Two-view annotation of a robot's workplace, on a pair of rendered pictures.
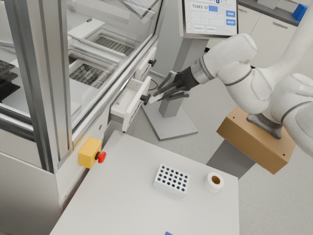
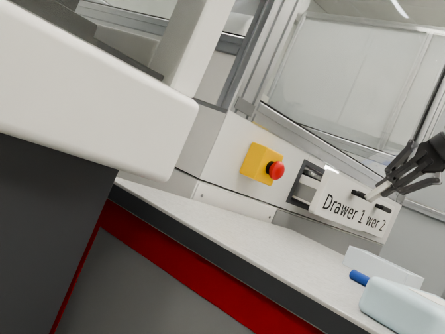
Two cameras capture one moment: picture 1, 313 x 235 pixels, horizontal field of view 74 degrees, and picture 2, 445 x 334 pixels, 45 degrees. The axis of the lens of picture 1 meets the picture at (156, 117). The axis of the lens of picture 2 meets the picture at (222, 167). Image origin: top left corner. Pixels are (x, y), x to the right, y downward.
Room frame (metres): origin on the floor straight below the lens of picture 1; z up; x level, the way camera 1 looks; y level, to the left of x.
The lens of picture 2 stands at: (-0.58, -0.45, 0.86)
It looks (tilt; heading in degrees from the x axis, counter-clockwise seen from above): 1 degrees down; 36
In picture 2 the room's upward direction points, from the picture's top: 23 degrees clockwise
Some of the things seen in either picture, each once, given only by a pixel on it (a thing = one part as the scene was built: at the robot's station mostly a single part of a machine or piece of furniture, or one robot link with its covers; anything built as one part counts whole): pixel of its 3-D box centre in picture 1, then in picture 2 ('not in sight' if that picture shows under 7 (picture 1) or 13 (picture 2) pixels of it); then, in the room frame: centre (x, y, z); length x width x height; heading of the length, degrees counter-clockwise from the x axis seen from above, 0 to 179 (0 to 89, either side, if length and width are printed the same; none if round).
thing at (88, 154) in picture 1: (91, 153); (263, 164); (0.38, 0.16, 0.88); 0.07 x 0.05 x 0.07; 177
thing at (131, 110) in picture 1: (137, 101); (345, 202); (0.71, 0.10, 0.87); 0.29 x 0.02 x 0.11; 177
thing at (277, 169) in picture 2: (100, 156); (275, 169); (0.38, 0.13, 0.88); 0.04 x 0.03 x 0.04; 177
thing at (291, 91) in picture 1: (289, 98); not in sight; (0.90, -0.54, 1.03); 0.18 x 0.16 x 0.22; 24
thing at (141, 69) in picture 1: (146, 65); (369, 214); (1.03, 0.15, 0.87); 0.29 x 0.02 x 0.11; 177
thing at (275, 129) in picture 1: (268, 114); not in sight; (0.93, -0.54, 0.90); 0.22 x 0.18 x 0.06; 162
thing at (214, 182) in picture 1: (213, 182); not in sight; (0.51, -0.30, 0.78); 0.07 x 0.07 x 0.04
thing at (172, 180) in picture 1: (171, 180); (382, 270); (0.45, -0.13, 0.78); 0.12 x 0.08 x 0.04; 85
